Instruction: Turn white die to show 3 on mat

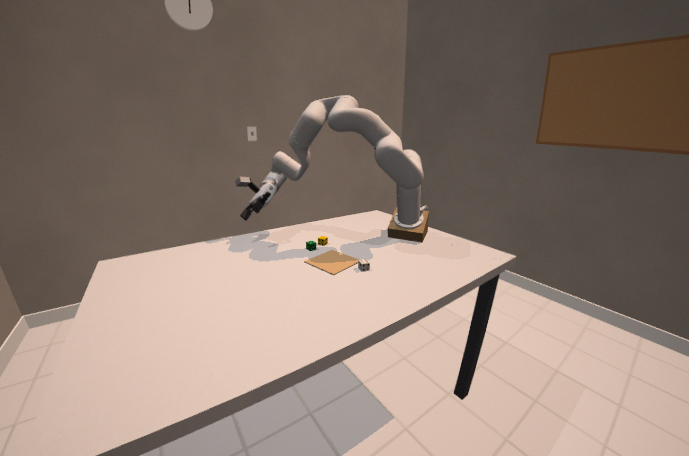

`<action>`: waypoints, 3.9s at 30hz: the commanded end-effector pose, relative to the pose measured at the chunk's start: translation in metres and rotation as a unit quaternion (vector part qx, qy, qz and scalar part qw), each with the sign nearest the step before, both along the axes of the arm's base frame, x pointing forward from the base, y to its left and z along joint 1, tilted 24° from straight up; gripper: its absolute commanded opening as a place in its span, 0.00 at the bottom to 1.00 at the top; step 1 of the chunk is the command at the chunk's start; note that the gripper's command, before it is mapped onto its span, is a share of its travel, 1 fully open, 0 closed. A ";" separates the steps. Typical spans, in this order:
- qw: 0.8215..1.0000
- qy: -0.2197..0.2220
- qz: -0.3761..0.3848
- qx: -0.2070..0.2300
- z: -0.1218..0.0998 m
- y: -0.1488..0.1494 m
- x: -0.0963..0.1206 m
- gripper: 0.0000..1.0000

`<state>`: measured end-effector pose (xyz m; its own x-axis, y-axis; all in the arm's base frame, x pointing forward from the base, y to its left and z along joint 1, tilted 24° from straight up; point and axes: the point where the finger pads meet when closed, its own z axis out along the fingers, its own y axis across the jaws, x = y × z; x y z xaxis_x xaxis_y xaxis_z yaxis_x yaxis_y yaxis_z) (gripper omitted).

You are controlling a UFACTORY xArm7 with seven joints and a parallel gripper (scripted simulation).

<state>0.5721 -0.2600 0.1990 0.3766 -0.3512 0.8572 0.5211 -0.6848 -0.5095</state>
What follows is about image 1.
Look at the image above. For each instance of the brown flat mat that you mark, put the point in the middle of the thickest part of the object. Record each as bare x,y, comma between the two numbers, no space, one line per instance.
332,262

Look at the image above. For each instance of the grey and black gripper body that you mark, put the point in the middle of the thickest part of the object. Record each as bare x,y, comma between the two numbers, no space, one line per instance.
266,187

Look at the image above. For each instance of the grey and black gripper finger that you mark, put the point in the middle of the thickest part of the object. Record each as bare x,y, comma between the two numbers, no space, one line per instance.
258,204
246,213

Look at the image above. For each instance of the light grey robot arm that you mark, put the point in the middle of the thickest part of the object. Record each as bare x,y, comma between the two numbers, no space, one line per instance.
389,154

